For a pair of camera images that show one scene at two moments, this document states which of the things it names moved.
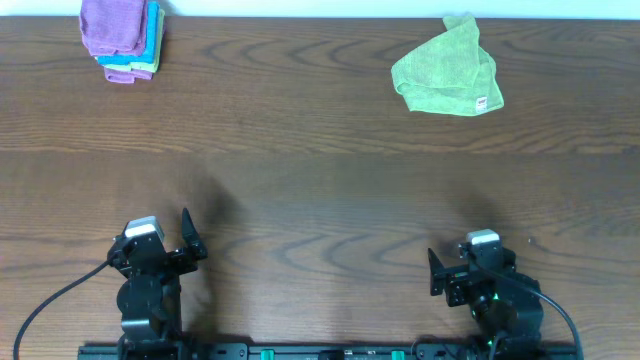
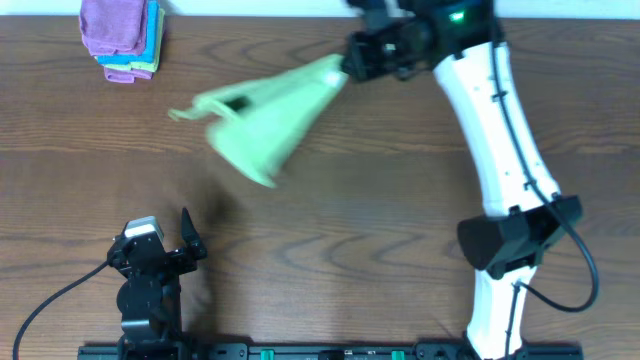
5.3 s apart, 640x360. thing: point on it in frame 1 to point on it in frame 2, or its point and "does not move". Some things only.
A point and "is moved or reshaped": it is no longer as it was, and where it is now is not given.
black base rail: [333, 351] does not move
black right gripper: [455, 279] to [362, 71]
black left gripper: [176, 256] does not move
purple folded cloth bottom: [122, 76] does not move
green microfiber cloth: [450, 73] is moved or reshaped
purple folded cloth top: [114, 27] does not move
